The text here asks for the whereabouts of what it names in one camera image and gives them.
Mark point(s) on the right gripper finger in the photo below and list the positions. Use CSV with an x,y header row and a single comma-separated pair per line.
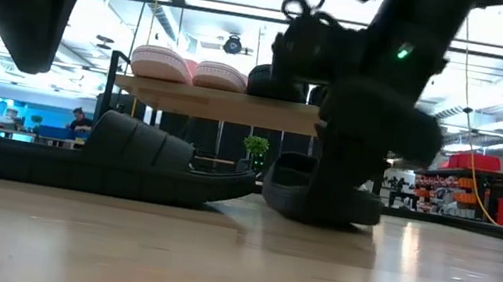
x,y
345,186

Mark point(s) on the pink rubber slide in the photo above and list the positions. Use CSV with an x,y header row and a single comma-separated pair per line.
x,y
159,65
220,78

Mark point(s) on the green potted plant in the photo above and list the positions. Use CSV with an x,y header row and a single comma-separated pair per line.
x,y
256,146

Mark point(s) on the red plastic bin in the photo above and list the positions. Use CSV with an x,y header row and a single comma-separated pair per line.
x,y
473,162

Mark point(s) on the black storage rack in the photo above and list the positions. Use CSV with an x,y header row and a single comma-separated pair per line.
x,y
456,193

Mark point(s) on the person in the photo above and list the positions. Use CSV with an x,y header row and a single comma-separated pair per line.
x,y
80,123

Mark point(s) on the black overhead light bar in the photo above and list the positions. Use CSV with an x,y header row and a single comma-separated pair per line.
x,y
202,3

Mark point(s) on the round black ceiling device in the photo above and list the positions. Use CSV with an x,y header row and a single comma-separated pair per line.
x,y
232,45

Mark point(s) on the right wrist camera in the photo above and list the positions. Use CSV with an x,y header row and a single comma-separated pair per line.
x,y
316,52

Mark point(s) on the black table edge frame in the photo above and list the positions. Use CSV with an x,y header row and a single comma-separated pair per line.
x,y
470,229

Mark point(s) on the wooden shelf with black frame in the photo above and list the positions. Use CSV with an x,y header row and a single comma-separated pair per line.
x,y
217,104

